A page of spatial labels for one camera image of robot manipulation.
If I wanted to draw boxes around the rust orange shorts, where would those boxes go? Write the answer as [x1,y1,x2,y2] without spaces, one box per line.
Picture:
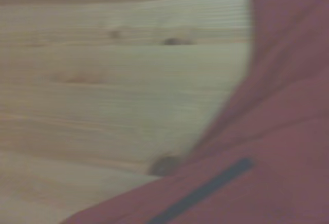
[60,0,329,224]

